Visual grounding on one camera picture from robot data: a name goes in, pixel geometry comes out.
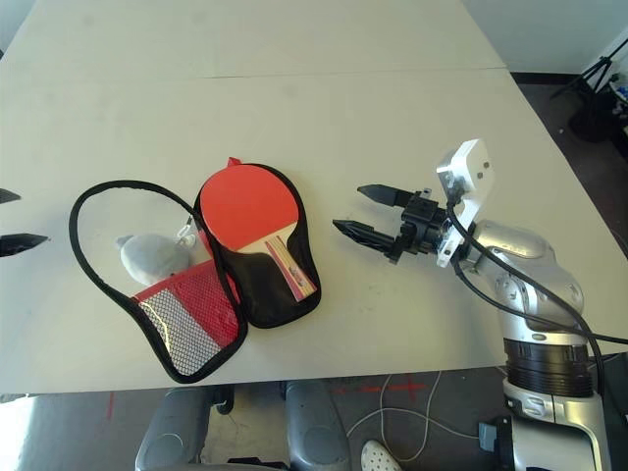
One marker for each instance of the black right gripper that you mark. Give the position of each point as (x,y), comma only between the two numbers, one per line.
(422,225)

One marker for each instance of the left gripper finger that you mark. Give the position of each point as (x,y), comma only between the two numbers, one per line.
(19,244)
(7,196)

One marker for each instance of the grey plush zipper charm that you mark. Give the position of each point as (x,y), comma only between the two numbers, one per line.
(147,255)

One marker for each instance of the red ping-pong paddle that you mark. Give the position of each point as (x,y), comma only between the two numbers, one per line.
(240,206)

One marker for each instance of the red and black paddle case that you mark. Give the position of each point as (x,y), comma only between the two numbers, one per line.
(279,314)

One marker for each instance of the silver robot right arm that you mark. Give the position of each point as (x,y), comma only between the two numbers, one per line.
(530,265)

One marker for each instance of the red floor tape line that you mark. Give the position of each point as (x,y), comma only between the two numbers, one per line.
(110,404)

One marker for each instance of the grey robot right leg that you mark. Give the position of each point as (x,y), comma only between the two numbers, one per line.
(314,432)

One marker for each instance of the grey robot leg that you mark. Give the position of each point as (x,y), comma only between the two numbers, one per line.
(176,432)
(314,432)

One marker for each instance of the white perforated clog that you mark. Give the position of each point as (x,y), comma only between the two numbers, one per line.
(378,456)

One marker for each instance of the grey robot left leg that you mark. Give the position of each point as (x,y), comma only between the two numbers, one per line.
(176,432)

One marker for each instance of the grey power adapter box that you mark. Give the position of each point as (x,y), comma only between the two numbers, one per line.
(488,435)

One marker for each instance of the black tripod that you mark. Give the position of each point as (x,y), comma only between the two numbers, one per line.
(596,64)

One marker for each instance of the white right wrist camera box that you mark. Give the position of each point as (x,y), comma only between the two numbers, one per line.
(473,167)

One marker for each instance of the black support post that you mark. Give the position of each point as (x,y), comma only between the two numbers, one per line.
(223,400)

